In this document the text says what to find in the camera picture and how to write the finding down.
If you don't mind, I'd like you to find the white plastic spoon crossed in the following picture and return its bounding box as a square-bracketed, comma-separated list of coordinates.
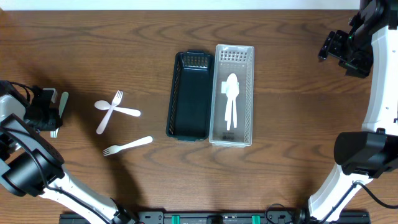
[94, 100, 141, 117]

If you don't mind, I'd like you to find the dark green plastic basket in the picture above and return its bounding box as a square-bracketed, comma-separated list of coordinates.
[165, 50, 214, 141]

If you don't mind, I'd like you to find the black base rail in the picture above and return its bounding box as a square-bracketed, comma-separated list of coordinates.
[59, 210, 371, 224]

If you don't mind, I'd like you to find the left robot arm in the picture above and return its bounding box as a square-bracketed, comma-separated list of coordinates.
[1, 80, 139, 223]

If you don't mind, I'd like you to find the clear plastic basket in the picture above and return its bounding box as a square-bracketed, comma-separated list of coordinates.
[209, 44, 254, 148]

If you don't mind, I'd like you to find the white plastic fork crossed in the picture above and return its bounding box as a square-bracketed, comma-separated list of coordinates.
[96, 90, 124, 134]

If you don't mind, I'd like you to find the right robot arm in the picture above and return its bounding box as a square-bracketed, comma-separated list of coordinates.
[295, 0, 397, 223]

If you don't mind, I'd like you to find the white plastic fork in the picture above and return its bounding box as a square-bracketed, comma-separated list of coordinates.
[50, 91, 69, 138]
[103, 136, 154, 156]

